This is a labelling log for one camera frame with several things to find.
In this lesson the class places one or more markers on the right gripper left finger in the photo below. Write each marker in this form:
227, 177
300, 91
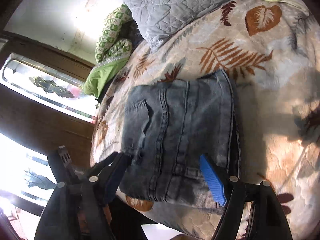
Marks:
98, 191

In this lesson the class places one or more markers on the grey quilted comforter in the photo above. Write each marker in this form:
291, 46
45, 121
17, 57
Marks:
158, 20

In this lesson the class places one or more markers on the stained glass window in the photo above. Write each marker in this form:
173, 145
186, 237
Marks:
41, 109

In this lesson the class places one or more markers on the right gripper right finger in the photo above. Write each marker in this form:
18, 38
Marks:
229, 193

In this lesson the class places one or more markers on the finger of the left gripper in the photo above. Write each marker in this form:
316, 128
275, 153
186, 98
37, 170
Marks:
98, 167

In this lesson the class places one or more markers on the beige leaf pattern blanket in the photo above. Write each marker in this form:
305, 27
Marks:
271, 51

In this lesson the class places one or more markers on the green patterned quilt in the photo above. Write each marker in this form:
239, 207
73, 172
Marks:
111, 52

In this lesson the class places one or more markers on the grey denim pants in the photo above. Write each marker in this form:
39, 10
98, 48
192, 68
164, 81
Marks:
167, 128

